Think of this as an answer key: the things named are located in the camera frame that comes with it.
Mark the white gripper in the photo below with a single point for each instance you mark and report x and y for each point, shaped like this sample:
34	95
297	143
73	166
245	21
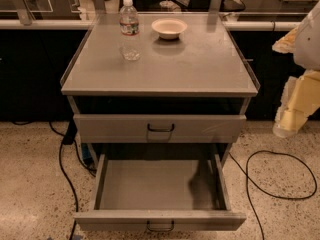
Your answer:
308	45

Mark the clear plastic water bottle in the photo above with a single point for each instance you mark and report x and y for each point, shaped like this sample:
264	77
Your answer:
129	27

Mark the grey drawer cabinet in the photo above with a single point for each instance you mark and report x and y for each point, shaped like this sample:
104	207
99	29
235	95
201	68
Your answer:
201	73

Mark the open grey lower drawer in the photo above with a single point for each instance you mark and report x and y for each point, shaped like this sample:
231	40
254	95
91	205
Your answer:
129	193

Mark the closed grey upper drawer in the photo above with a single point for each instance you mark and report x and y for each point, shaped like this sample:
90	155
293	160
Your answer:
99	128

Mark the white paper bowl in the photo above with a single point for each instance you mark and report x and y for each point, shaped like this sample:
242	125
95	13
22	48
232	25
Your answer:
169	28

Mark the black upper drawer handle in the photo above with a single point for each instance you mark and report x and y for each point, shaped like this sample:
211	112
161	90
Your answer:
161	129

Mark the black drawer handle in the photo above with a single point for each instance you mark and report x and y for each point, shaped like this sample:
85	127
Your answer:
160	227
161	129

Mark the black lower drawer handle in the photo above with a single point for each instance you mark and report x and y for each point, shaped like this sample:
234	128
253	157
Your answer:
160	227

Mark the white horizontal rail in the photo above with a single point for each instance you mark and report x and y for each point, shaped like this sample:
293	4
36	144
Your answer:
82	25

